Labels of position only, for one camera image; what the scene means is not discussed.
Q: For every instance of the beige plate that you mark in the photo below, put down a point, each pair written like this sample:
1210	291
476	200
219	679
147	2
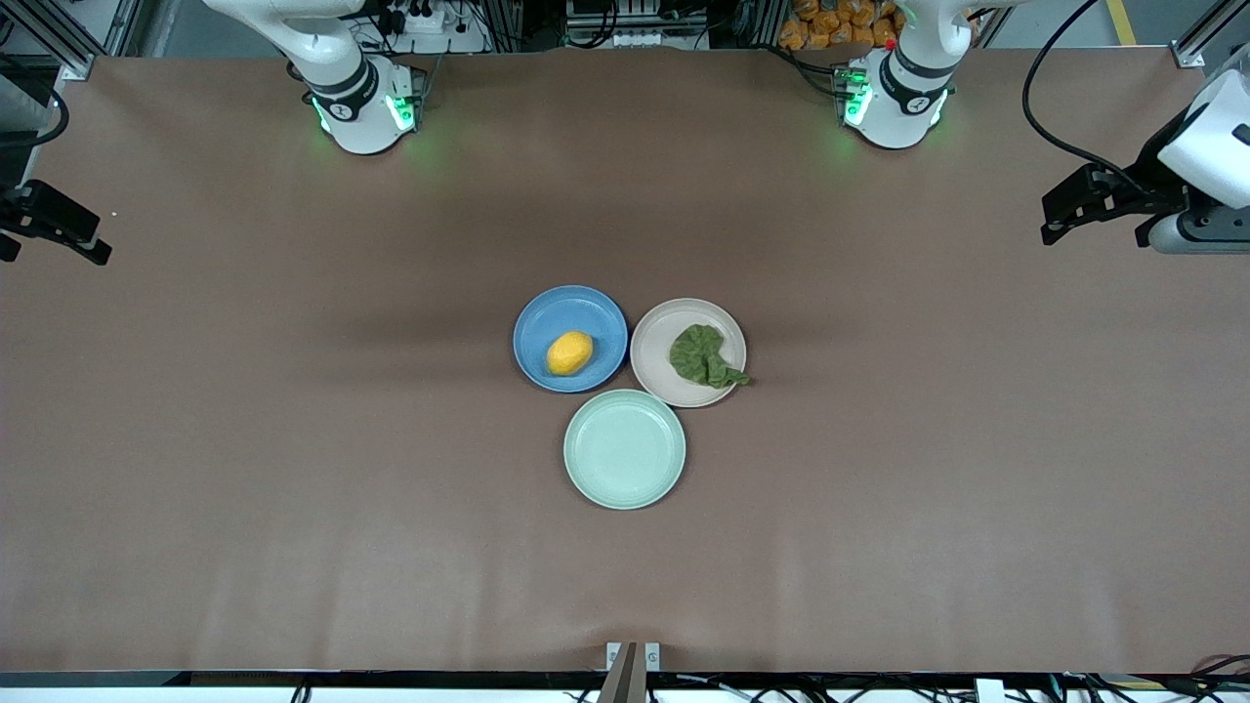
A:
654	361

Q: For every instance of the green lettuce leaf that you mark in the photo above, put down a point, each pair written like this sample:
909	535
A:
695	353

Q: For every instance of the bag of orange snacks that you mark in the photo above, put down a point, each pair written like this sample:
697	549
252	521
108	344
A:
830	24

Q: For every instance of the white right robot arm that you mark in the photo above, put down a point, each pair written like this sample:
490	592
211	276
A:
352	107

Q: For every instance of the white power strip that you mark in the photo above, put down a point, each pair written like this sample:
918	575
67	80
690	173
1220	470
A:
430	20

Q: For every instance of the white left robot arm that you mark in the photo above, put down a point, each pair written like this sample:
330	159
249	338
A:
903	107

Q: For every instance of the yellow lemon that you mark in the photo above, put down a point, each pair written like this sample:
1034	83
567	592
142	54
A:
569	353

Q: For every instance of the pale green plate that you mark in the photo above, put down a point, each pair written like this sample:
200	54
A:
625	449

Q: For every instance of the small white box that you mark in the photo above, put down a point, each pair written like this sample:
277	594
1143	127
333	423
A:
989	691

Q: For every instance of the blue plate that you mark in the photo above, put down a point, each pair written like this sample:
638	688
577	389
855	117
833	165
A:
547	322

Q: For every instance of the brown table cover sheet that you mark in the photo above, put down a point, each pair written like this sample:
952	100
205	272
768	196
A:
293	566

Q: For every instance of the grey metal camera bracket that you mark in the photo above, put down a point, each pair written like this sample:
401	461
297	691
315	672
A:
633	683

